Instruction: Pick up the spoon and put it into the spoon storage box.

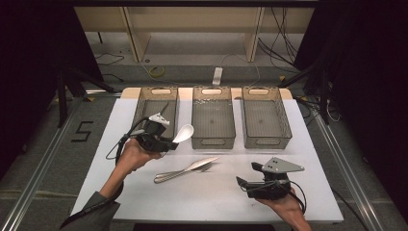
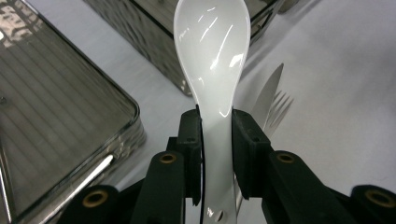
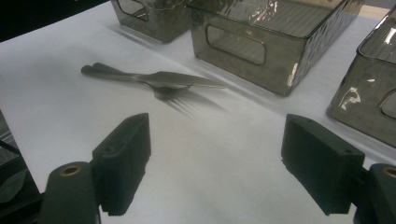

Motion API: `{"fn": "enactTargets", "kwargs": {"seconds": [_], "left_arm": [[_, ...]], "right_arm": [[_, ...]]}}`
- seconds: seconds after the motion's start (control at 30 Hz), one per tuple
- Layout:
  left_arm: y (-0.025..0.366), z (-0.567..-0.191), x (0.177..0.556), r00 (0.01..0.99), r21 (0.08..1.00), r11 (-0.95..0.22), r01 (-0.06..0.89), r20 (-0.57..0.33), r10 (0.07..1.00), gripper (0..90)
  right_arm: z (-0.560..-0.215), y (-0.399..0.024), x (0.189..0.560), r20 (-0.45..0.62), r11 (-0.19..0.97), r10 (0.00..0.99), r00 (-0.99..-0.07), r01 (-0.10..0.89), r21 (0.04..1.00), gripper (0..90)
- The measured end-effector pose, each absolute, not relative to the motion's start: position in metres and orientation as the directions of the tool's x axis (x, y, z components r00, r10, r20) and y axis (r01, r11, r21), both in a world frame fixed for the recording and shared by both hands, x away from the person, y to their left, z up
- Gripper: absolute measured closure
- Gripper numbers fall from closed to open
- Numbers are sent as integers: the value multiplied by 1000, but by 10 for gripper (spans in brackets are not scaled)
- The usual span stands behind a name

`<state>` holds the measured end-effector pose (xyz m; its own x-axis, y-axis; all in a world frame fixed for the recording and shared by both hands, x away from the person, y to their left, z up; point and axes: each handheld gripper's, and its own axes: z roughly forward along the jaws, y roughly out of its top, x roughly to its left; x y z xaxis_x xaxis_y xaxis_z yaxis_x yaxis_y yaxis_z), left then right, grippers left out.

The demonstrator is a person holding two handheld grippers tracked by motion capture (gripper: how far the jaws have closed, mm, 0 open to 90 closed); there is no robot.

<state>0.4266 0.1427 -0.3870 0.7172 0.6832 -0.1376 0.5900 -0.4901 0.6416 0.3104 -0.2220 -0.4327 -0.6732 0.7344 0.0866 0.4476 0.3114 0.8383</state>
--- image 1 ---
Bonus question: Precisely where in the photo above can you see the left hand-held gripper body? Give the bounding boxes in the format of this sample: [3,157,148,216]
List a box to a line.
[129,112,171,153]

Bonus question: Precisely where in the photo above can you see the person's left hand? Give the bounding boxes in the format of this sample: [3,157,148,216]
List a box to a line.
[115,138,162,176]

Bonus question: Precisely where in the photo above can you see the white power strip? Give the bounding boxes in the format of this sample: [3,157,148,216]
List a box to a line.
[212,66,224,87]

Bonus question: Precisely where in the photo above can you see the dark curtain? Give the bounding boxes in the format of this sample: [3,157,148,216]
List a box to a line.
[0,0,104,181]
[294,0,408,219]

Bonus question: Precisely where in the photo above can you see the black cable bundle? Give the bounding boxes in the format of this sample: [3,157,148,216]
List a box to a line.
[296,95,341,126]

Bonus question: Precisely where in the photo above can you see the metal table knife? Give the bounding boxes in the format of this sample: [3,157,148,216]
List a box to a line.
[153,156,220,185]

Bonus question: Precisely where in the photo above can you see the white ceramic spoon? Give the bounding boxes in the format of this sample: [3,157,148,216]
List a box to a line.
[172,123,195,144]

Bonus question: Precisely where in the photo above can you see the black metal stand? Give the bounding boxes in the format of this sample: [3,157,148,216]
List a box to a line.
[56,65,118,129]
[278,61,333,126]

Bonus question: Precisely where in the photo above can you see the grey transparent plastic bin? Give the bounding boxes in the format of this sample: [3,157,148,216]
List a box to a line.
[241,86,293,150]
[191,86,237,150]
[129,86,180,150]

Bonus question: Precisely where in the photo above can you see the person's right hand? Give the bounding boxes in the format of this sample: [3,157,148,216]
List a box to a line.
[255,188,306,218]

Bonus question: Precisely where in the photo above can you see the white floor cable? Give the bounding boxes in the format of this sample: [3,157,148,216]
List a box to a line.
[220,52,262,88]

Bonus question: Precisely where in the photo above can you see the metal fork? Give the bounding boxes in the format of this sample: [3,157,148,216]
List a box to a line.
[155,163,215,184]

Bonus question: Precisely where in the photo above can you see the aluminium floor rail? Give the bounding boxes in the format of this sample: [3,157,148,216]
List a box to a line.
[312,112,386,231]
[0,90,123,231]

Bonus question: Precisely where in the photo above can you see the black hanging cables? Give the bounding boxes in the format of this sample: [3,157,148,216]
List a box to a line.
[256,7,301,75]

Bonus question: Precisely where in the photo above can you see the black frame bar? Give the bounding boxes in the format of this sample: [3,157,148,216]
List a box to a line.
[71,0,320,8]

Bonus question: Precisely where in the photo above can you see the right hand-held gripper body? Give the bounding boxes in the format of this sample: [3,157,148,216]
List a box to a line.
[245,156,306,200]

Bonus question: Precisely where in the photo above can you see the thin black floor cable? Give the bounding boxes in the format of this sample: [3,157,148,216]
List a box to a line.
[94,52,125,83]

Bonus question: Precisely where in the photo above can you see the beige shelf unit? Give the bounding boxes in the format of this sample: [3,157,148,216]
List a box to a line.
[73,6,316,64]

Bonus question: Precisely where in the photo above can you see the yellow cable coil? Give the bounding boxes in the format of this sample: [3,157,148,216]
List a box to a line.
[148,65,166,79]

